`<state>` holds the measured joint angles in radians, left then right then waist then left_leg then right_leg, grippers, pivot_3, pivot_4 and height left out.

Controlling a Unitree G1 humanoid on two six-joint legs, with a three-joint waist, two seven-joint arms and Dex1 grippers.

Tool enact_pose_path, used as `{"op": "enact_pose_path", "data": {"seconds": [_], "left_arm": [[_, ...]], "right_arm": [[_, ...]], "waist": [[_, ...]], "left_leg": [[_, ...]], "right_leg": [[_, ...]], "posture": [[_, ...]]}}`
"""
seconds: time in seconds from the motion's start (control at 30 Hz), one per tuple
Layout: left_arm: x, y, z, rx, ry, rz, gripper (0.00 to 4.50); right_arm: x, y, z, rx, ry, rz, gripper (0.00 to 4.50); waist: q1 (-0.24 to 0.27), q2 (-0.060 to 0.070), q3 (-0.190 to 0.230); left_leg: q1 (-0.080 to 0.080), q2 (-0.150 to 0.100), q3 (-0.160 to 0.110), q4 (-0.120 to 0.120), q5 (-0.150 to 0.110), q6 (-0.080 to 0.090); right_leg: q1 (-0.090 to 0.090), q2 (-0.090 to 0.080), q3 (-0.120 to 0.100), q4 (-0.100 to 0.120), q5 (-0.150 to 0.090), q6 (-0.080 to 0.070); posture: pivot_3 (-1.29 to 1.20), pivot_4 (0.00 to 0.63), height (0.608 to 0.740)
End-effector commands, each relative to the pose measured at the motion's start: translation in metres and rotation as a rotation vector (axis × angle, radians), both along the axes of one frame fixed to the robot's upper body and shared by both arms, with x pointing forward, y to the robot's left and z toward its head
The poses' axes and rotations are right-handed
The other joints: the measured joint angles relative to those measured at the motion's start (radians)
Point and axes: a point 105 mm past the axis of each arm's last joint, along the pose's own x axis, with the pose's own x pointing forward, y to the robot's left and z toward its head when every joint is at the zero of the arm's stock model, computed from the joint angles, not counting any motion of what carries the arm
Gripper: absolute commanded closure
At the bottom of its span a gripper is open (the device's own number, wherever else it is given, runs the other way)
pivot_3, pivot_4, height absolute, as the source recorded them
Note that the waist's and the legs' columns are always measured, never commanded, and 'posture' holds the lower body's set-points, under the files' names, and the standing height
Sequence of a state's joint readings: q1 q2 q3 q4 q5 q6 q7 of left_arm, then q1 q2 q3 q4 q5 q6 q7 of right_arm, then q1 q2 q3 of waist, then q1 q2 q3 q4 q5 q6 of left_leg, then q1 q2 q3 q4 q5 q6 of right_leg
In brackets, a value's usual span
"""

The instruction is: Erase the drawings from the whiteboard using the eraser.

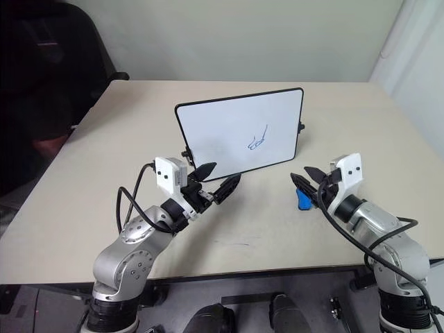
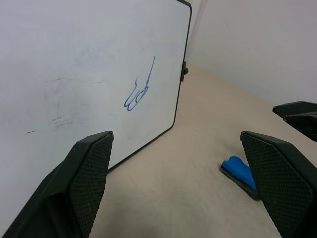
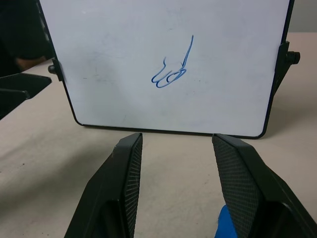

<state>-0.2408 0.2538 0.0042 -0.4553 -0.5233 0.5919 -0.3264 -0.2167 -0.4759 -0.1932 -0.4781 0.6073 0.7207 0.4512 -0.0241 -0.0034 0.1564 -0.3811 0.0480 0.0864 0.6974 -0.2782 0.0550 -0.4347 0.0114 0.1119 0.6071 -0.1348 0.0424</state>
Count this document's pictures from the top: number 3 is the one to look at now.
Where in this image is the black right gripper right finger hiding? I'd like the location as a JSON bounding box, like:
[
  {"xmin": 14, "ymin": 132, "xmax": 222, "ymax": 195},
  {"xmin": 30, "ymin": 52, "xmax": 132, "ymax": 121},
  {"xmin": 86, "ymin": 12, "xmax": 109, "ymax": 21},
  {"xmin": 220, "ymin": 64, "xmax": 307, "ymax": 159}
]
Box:
[{"xmin": 211, "ymin": 133, "xmax": 317, "ymax": 238}]

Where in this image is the white board with black frame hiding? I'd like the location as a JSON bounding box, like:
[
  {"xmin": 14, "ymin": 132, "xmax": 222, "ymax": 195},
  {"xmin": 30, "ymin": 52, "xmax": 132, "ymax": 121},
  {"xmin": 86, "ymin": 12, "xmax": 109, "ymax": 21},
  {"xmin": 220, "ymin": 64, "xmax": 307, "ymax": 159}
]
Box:
[{"xmin": 39, "ymin": 0, "xmax": 296, "ymax": 139}]

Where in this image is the blue object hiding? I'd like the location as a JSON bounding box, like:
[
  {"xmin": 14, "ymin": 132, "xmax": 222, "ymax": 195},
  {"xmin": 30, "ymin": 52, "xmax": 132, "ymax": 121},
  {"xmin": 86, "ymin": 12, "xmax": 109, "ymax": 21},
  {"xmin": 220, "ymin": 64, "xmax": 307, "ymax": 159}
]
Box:
[{"xmin": 214, "ymin": 204, "xmax": 239, "ymax": 238}]

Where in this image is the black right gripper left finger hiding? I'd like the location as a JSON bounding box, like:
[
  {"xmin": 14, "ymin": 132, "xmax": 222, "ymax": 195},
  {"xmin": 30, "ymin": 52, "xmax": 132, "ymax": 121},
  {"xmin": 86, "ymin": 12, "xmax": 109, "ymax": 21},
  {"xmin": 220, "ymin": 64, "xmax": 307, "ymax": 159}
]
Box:
[{"xmin": 63, "ymin": 132, "xmax": 144, "ymax": 238}]

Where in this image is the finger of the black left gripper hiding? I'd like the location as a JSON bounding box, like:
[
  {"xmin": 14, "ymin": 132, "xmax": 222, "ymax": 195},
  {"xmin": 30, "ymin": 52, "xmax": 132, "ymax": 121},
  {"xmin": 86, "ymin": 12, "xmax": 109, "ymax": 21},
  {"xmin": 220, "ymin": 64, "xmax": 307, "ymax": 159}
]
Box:
[
  {"xmin": 0, "ymin": 89, "xmax": 30, "ymax": 120},
  {"xmin": 0, "ymin": 72, "xmax": 53, "ymax": 94}
]

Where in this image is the person in dark clothing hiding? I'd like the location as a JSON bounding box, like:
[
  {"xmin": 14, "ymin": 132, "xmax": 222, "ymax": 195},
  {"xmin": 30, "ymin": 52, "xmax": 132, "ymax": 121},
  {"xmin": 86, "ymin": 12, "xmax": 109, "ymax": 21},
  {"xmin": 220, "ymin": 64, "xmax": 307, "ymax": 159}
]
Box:
[{"xmin": 0, "ymin": 0, "xmax": 50, "ymax": 76}]

